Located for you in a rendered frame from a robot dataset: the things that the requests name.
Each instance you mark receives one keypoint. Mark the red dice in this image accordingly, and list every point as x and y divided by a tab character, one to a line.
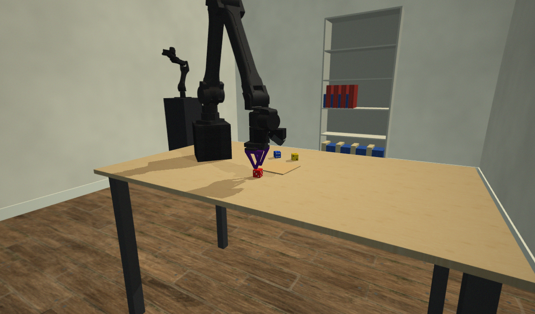
258	172

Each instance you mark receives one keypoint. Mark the tan square mat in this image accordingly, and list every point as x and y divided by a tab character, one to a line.
278	167

